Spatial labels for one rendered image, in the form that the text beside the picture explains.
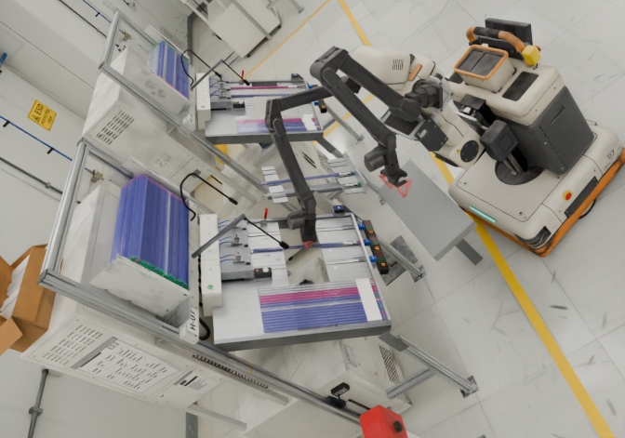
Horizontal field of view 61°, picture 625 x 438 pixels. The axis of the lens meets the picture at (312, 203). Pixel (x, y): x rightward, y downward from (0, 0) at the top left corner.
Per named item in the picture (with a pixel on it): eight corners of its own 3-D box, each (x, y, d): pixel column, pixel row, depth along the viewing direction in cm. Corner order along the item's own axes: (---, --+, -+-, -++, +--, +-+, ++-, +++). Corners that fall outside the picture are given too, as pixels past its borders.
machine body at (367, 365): (381, 300, 318) (317, 255, 282) (419, 408, 266) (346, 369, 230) (301, 353, 339) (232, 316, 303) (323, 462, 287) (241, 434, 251)
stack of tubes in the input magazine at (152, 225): (188, 202, 239) (139, 169, 223) (188, 286, 201) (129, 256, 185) (170, 218, 243) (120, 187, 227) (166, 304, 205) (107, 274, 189)
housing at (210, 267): (218, 234, 257) (217, 213, 248) (223, 314, 221) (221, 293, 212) (201, 235, 256) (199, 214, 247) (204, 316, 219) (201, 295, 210)
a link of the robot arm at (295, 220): (314, 200, 229) (307, 196, 237) (290, 205, 225) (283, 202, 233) (318, 226, 232) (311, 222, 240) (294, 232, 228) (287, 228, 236)
